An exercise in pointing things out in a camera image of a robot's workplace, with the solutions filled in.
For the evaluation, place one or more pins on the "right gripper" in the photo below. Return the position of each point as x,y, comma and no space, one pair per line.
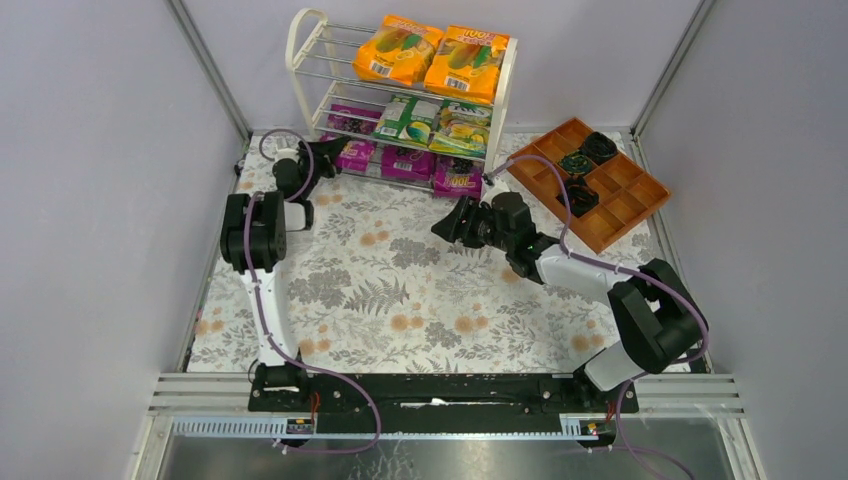
469,224

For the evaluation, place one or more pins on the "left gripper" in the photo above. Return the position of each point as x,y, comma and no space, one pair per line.
323,154

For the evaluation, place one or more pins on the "purple grape candy bag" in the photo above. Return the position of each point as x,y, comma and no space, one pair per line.
357,153
455,177
407,163

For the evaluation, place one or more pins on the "green candy bag underneath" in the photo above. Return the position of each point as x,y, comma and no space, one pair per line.
407,119

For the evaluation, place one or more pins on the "white metal shelf rack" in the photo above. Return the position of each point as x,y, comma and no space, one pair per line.
318,58

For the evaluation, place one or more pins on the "green Fox's candy bag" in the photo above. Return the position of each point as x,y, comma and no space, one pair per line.
462,129

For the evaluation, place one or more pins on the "orange mango candy bag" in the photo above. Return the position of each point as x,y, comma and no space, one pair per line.
467,64
401,50

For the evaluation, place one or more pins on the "orange compartment tray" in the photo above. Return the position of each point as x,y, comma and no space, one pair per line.
628,194

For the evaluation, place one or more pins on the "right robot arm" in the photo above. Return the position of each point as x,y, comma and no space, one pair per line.
655,316

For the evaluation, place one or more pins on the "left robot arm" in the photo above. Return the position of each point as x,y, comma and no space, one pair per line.
254,241

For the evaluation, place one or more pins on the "black round object bottom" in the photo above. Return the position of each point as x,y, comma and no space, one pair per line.
579,196

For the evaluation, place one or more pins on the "black round object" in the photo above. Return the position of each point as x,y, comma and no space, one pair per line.
579,196
598,148
576,164

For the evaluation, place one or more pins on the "black round object middle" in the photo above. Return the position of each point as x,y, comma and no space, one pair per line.
576,164

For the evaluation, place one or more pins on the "black round object top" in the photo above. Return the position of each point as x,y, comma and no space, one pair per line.
598,148

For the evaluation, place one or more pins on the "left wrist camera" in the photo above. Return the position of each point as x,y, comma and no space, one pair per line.
286,155

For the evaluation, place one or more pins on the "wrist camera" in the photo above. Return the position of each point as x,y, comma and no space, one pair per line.
286,155
491,188

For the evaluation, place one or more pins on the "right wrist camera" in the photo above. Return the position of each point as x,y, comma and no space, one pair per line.
491,188

